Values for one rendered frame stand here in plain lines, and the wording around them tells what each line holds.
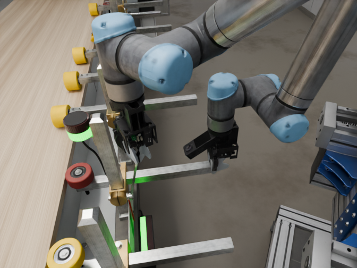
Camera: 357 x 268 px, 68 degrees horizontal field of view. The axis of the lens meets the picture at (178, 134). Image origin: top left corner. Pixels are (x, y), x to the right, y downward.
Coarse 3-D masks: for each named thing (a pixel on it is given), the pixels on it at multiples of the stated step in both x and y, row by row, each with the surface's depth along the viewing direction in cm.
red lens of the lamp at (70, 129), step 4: (88, 116) 63; (88, 120) 62; (64, 124) 61; (80, 124) 61; (84, 124) 61; (88, 124) 63; (68, 128) 61; (72, 128) 61; (76, 128) 61; (80, 128) 61; (84, 128) 62; (88, 128) 63; (72, 132) 62; (76, 132) 62; (80, 132) 62
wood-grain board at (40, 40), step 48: (48, 0) 224; (96, 0) 219; (0, 48) 152; (48, 48) 150; (0, 96) 114; (48, 96) 113; (0, 144) 92; (48, 144) 91; (0, 192) 76; (48, 192) 76; (0, 240) 65; (48, 240) 65
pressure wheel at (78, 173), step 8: (72, 168) 81; (80, 168) 82; (88, 168) 81; (72, 176) 79; (80, 176) 79; (88, 176) 79; (72, 184) 78; (80, 184) 78; (88, 184) 80; (88, 192) 87
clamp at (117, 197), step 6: (120, 168) 85; (126, 168) 88; (126, 186) 82; (114, 192) 79; (120, 192) 78; (108, 198) 79; (114, 198) 78; (120, 198) 78; (126, 198) 80; (114, 204) 80; (120, 204) 80
